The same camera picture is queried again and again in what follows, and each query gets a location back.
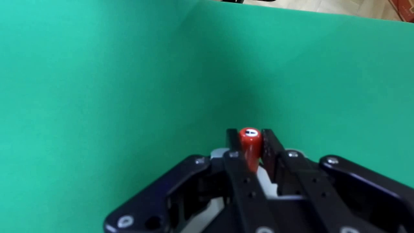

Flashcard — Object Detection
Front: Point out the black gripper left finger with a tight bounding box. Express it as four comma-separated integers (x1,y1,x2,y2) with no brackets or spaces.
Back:
225,128,246,172

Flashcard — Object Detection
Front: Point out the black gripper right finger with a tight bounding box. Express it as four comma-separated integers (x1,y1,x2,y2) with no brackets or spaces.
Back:
261,128,285,173

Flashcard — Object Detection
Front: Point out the red marker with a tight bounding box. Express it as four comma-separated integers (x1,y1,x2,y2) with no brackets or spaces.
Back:
239,127,263,172

